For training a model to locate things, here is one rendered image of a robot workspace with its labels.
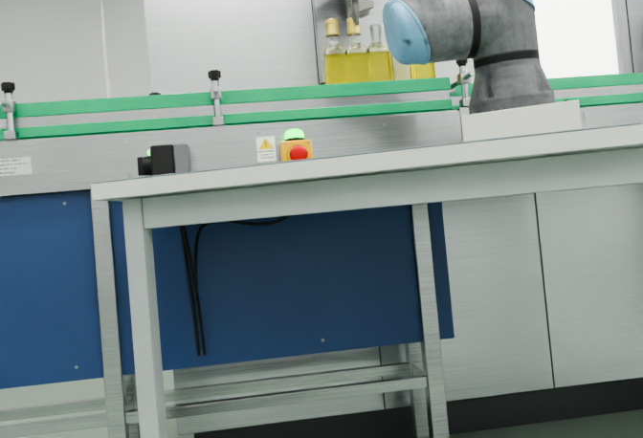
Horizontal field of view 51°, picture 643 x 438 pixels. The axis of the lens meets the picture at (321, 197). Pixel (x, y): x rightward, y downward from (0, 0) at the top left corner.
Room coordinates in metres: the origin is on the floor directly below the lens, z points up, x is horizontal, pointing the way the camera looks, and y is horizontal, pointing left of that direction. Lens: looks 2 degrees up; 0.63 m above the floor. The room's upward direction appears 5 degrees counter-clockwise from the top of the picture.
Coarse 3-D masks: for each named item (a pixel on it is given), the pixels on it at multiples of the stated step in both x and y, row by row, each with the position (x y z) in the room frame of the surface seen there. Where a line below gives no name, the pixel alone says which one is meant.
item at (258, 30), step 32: (160, 0) 1.85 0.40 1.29; (192, 0) 1.87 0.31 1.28; (224, 0) 1.88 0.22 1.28; (256, 0) 1.89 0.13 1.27; (288, 0) 1.90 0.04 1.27; (640, 0) 2.04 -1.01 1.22; (160, 32) 1.85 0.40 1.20; (192, 32) 1.86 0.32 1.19; (224, 32) 1.88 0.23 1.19; (256, 32) 1.89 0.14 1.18; (288, 32) 1.90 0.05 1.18; (640, 32) 2.03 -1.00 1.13; (160, 64) 1.85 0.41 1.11; (192, 64) 1.86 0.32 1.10; (224, 64) 1.87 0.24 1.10; (256, 64) 1.89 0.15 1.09; (288, 64) 1.90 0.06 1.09; (640, 64) 2.03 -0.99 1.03
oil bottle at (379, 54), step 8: (368, 48) 1.75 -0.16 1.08; (376, 48) 1.75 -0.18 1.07; (384, 48) 1.75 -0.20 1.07; (368, 56) 1.76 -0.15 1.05; (376, 56) 1.75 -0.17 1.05; (384, 56) 1.75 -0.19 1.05; (376, 64) 1.75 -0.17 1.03; (384, 64) 1.75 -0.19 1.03; (376, 72) 1.75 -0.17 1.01; (384, 72) 1.75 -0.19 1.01; (376, 80) 1.75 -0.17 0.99; (384, 80) 1.75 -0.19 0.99
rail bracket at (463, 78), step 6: (456, 60) 1.65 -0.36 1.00; (462, 60) 1.64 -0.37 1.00; (462, 66) 1.64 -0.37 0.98; (462, 72) 1.64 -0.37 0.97; (468, 72) 1.64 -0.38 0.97; (474, 72) 1.59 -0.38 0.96; (462, 78) 1.64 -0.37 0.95; (468, 78) 1.64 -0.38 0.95; (456, 84) 1.69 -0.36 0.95; (462, 84) 1.64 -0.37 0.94; (450, 90) 1.75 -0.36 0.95; (462, 90) 1.65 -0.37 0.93; (462, 96) 1.65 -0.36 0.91; (468, 96) 1.65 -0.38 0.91; (462, 102) 1.64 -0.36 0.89; (468, 102) 1.64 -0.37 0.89
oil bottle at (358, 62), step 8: (352, 48) 1.74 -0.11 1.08; (360, 48) 1.74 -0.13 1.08; (352, 56) 1.74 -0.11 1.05; (360, 56) 1.74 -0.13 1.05; (352, 64) 1.74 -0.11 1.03; (360, 64) 1.74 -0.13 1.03; (368, 64) 1.74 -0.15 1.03; (352, 72) 1.74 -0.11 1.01; (360, 72) 1.74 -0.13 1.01; (368, 72) 1.74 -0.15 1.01; (352, 80) 1.74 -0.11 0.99; (360, 80) 1.74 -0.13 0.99; (368, 80) 1.74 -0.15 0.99
